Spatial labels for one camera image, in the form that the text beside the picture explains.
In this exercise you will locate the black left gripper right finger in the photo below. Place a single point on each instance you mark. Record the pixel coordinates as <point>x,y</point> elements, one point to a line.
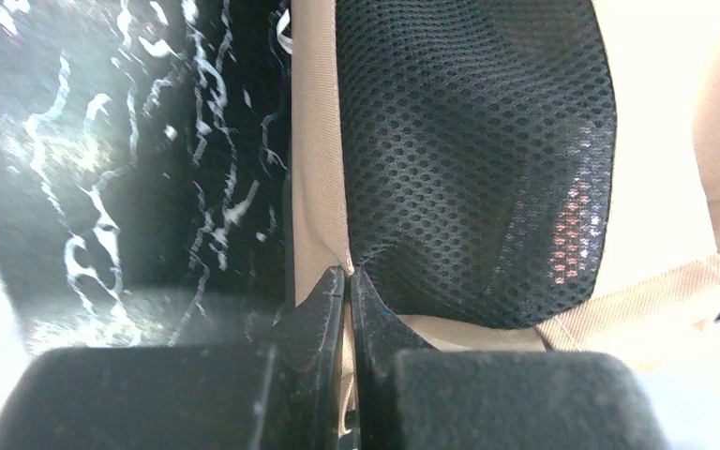
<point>413,396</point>

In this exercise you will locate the tan fabric pet tent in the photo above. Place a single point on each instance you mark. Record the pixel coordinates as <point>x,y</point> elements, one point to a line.
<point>526,176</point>

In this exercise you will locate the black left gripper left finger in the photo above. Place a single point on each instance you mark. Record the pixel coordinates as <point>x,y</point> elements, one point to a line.
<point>281,392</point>

